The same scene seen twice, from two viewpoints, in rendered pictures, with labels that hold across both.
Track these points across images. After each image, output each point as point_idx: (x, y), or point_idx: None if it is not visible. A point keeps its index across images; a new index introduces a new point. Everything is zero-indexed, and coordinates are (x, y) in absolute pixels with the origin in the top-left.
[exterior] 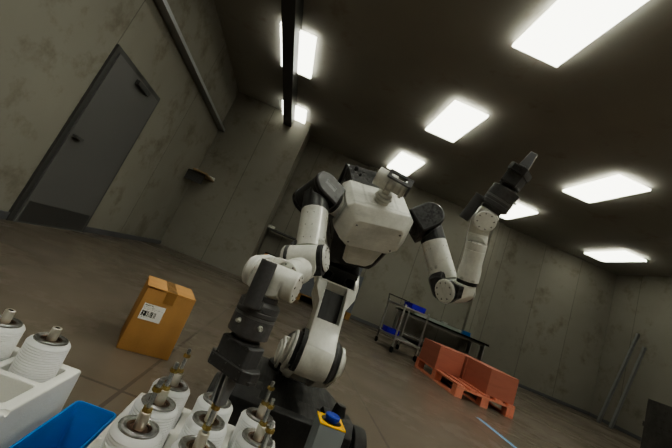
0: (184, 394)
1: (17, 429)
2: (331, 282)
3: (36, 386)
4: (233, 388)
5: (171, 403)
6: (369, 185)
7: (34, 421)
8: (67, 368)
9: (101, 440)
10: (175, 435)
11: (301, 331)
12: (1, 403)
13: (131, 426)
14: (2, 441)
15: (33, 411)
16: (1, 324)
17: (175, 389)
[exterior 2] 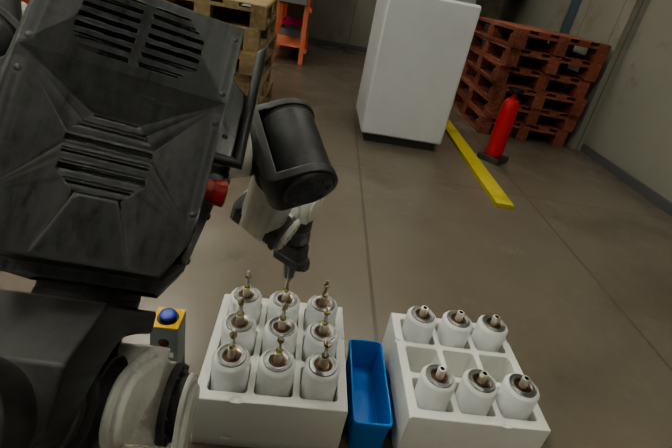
0: (308, 357)
1: (394, 374)
2: (127, 343)
3: (409, 371)
4: (283, 267)
5: (314, 332)
6: (177, 63)
7: (396, 394)
8: (419, 411)
9: (339, 336)
10: (297, 360)
11: (182, 382)
12: (405, 345)
13: (327, 303)
14: (392, 367)
15: (397, 377)
16: (474, 372)
17: (318, 353)
